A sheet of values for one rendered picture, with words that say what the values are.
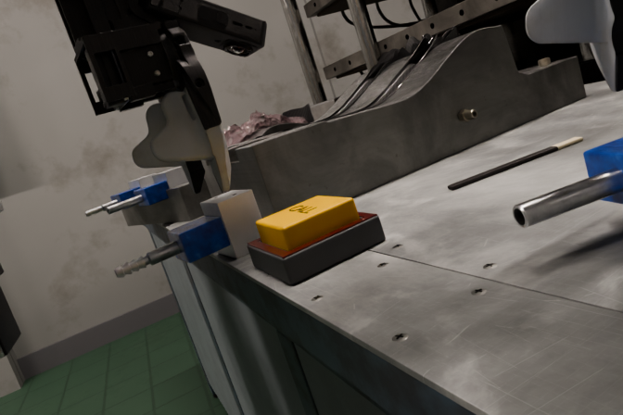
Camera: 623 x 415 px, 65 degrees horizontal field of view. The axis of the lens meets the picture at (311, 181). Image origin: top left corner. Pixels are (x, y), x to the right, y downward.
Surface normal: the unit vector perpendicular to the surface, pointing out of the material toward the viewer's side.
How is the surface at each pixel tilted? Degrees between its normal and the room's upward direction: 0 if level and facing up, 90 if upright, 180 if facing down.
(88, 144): 90
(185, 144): 75
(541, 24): 105
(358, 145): 90
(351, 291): 0
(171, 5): 91
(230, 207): 90
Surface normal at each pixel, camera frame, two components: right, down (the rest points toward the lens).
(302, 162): 0.43, 0.00
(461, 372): -0.31, -0.94
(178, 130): 0.41, -0.28
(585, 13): 0.17, 0.36
